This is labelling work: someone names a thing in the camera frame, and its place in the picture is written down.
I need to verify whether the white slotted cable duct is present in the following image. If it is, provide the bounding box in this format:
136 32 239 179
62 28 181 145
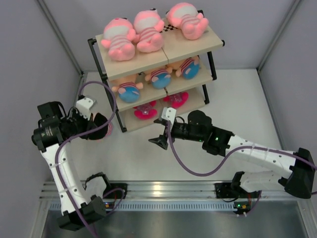
49 199 248 212

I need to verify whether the right aluminium frame post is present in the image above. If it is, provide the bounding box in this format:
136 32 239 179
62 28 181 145
256 0 303 72

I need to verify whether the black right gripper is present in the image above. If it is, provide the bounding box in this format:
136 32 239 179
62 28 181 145
149 121 205 150

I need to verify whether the beige three-tier shelf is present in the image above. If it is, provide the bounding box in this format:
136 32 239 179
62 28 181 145
88 18 224 132

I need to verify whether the black-haired doll plush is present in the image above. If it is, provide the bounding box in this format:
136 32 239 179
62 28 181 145
85 112 113 142

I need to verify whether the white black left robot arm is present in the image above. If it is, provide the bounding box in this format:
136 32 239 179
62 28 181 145
32 96 112 231

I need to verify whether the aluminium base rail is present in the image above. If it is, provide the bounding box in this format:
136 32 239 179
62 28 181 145
39 180 299 200

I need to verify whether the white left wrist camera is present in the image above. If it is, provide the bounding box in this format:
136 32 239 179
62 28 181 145
75 95 97 120

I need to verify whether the blue pants boy plush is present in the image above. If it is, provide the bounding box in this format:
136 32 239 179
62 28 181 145
111 74 144 103
144 65 173 89
167 56 200 79

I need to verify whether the pink striped plush toy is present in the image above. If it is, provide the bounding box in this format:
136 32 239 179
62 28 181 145
133 8 164 53
101 18 136 61
165 2 209 40

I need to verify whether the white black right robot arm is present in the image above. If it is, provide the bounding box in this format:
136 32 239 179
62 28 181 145
149 108 317 199

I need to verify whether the magenta legs doll plush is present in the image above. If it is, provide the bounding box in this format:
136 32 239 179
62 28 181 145
163 92 189 109
134 101 157 120

